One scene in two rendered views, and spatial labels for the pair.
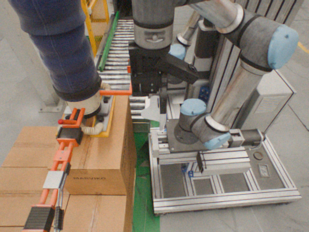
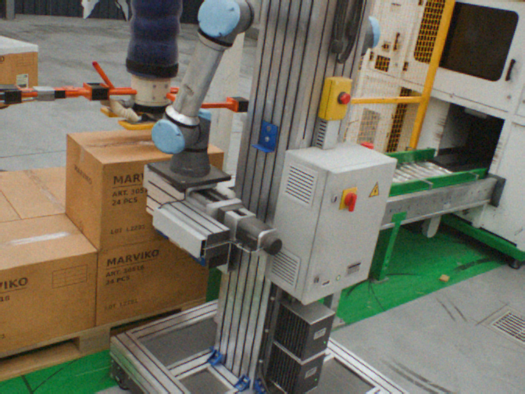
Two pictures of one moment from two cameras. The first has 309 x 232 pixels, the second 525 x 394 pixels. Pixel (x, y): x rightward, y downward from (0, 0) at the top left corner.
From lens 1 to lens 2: 1.87 m
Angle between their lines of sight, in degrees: 46
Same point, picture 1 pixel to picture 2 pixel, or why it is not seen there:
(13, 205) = (24, 187)
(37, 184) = (60, 191)
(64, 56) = (139, 16)
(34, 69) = (214, 133)
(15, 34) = (221, 77)
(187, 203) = (152, 372)
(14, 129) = not seen: hidden behind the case
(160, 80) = not seen: outside the picture
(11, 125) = not seen: hidden behind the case
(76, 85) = (136, 52)
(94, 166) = (92, 151)
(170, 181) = (180, 344)
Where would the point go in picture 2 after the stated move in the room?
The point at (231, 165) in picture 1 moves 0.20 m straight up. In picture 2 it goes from (183, 224) to (189, 167)
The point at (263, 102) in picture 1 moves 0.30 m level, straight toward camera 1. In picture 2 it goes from (290, 171) to (196, 158)
